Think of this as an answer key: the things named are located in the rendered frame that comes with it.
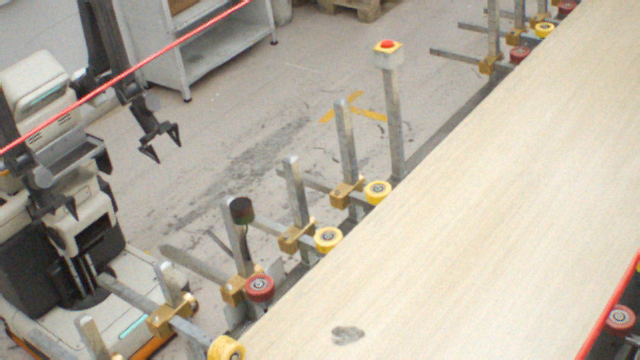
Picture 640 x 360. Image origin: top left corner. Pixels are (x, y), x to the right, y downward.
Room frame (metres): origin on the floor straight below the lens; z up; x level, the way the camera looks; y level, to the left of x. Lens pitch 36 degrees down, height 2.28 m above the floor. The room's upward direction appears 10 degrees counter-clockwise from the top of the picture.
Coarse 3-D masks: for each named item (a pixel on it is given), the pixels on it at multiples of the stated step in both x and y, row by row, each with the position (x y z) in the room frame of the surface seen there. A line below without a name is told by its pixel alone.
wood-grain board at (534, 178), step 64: (576, 64) 2.36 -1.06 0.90; (512, 128) 2.01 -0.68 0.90; (576, 128) 1.95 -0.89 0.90; (448, 192) 1.73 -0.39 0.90; (512, 192) 1.68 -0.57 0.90; (576, 192) 1.63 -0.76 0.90; (384, 256) 1.51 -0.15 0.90; (448, 256) 1.46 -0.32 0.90; (512, 256) 1.41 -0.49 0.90; (576, 256) 1.37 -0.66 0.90; (320, 320) 1.31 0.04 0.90; (384, 320) 1.27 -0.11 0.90; (448, 320) 1.23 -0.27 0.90; (512, 320) 1.19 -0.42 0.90; (576, 320) 1.15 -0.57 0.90
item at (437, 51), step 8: (432, 48) 2.79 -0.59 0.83; (440, 48) 2.78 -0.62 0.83; (440, 56) 2.76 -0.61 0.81; (448, 56) 2.74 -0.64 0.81; (456, 56) 2.71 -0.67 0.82; (464, 56) 2.68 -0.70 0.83; (472, 56) 2.67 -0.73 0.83; (472, 64) 2.66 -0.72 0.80; (496, 64) 2.58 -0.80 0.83; (504, 64) 2.57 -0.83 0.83; (512, 64) 2.55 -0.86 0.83
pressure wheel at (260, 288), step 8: (248, 280) 1.49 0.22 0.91; (256, 280) 1.49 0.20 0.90; (264, 280) 1.49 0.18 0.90; (272, 280) 1.48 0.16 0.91; (248, 288) 1.46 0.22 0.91; (256, 288) 1.46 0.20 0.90; (264, 288) 1.45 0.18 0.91; (272, 288) 1.46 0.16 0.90; (248, 296) 1.45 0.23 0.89; (256, 296) 1.44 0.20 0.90; (264, 296) 1.44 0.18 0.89; (272, 296) 1.45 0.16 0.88; (264, 312) 1.47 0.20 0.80
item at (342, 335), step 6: (336, 330) 1.26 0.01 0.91; (342, 330) 1.25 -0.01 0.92; (348, 330) 1.24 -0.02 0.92; (354, 330) 1.25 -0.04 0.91; (360, 330) 1.24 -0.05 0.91; (336, 336) 1.24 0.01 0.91; (342, 336) 1.24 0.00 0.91; (348, 336) 1.23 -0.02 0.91; (354, 336) 1.23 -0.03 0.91; (360, 336) 1.23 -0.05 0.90; (336, 342) 1.22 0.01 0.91; (342, 342) 1.22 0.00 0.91; (348, 342) 1.22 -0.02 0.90
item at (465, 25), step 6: (462, 24) 2.96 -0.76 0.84; (468, 24) 2.94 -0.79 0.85; (474, 24) 2.93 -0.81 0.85; (480, 24) 2.92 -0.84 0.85; (468, 30) 2.94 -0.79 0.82; (474, 30) 2.92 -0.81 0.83; (480, 30) 2.90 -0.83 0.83; (486, 30) 2.88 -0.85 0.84; (504, 30) 2.83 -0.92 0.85; (504, 36) 2.82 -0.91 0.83; (522, 36) 2.76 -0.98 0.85; (528, 36) 2.75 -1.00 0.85; (534, 36) 2.74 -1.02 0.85; (528, 42) 2.74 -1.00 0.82; (534, 42) 2.72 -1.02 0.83; (540, 42) 2.70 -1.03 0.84
